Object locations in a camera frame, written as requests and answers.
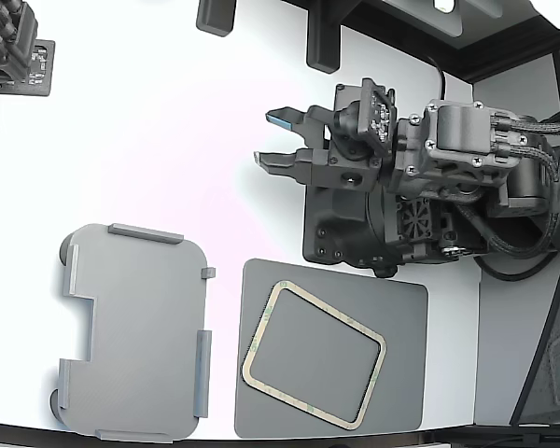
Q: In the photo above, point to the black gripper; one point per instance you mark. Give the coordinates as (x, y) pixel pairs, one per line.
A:
(462, 130)

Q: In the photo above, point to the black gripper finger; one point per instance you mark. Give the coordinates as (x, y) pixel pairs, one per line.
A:
(280, 163)
(282, 116)

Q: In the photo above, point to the beige rectangular frame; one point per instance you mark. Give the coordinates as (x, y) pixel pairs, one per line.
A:
(308, 406)

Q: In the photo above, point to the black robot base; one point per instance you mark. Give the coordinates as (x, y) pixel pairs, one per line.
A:
(329, 219)

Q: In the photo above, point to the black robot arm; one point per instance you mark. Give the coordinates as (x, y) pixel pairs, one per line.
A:
(525, 182)

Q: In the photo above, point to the grey rectangular mat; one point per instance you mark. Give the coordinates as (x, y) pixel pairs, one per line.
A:
(401, 373)

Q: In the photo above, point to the black labelled plate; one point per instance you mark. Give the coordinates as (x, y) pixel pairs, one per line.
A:
(44, 70)

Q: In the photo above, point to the long black bracket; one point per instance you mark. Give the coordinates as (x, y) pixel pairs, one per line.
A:
(324, 42)

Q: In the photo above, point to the black border rail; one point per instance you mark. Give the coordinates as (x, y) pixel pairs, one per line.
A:
(494, 51)

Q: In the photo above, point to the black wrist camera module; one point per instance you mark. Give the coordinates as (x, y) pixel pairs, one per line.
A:
(368, 116)

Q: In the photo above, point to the short black bracket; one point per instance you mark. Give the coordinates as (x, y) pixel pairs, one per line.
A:
(217, 16)

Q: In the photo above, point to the grey frame holder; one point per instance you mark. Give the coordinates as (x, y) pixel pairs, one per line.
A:
(140, 326)

